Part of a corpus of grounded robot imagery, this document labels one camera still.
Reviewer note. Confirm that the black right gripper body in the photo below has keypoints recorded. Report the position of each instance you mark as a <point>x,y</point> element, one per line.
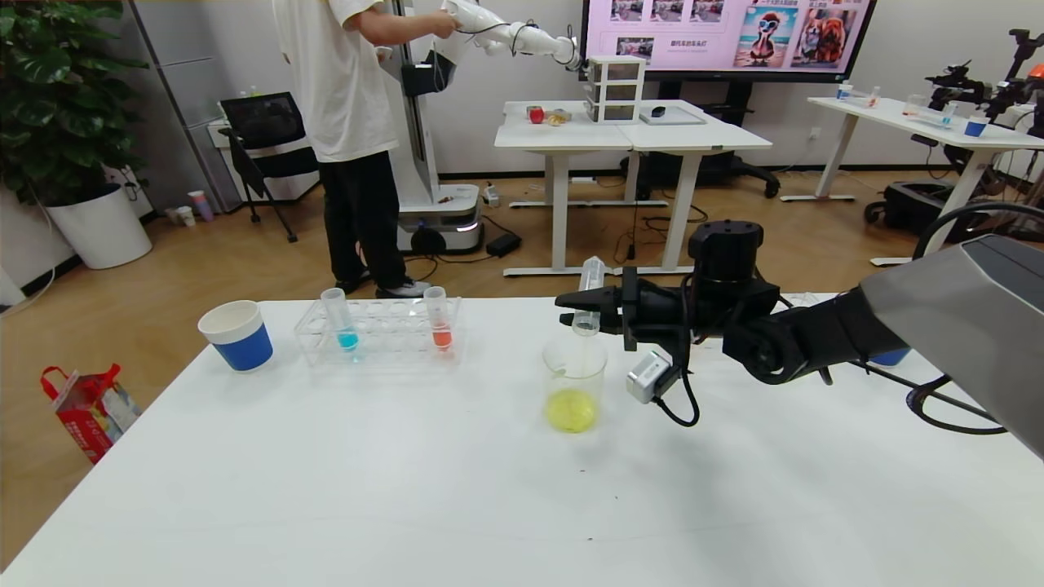
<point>630,310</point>

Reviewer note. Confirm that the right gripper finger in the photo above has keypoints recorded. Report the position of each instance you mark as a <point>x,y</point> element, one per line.
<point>616,298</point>
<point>616,321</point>

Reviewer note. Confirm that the yellow pigment test tube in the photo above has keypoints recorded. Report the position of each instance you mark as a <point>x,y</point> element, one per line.
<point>593,273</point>

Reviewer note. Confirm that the red pigment test tube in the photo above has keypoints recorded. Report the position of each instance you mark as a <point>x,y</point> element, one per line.
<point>440,333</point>

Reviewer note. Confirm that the black orange robot arm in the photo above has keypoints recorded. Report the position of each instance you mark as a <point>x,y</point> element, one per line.
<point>979,86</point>

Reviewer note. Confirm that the clear glass beaker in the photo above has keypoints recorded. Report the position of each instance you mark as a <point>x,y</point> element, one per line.
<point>572,408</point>

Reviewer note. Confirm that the blue pigment test tube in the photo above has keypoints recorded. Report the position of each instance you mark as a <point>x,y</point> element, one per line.
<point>344,330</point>

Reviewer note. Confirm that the black power adapter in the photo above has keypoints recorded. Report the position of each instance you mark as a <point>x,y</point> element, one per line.
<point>504,245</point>

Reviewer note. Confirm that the white power strip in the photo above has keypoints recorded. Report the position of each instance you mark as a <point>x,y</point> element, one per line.
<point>491,196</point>

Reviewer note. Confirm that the white standing desk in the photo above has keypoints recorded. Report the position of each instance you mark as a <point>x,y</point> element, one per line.
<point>555,139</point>
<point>693,139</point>

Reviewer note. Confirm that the black screen stand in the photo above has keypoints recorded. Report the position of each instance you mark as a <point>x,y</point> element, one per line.
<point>734,169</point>

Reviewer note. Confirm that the grey flat tray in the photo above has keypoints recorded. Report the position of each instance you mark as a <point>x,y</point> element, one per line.
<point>673,118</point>

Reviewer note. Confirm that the white drawer unit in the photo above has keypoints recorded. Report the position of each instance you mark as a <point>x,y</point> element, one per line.
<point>613,91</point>

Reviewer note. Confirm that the white tower robot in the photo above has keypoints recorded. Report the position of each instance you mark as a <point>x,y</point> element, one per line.
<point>428,179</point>

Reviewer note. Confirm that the blue white paper cup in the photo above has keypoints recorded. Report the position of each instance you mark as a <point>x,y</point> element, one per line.
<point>891,357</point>
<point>243,346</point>

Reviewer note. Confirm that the long white desk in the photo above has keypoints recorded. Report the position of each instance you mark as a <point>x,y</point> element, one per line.
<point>913,120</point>

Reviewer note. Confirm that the person in white t-shirt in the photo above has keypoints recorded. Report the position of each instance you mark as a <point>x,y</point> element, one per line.
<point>342,90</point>

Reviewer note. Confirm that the black office chair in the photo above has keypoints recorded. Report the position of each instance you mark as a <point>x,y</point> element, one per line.
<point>265,122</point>

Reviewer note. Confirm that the pink drinking cup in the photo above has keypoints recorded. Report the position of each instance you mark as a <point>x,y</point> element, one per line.
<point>201,208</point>

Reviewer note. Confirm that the grey metal cabinet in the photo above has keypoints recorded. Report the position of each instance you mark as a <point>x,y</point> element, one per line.
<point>188,65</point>

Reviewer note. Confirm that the white planter pot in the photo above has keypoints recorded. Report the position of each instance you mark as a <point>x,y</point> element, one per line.
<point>99,230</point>

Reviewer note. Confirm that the red gift bag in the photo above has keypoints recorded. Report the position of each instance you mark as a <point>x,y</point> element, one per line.
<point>88,417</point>

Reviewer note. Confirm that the green leafy plant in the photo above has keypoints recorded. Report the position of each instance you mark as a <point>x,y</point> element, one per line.
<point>57,98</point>

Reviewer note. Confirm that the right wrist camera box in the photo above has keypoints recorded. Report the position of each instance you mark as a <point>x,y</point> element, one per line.
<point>651,377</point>

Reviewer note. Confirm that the large wall screen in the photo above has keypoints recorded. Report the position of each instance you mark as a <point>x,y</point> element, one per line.
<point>726,37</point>

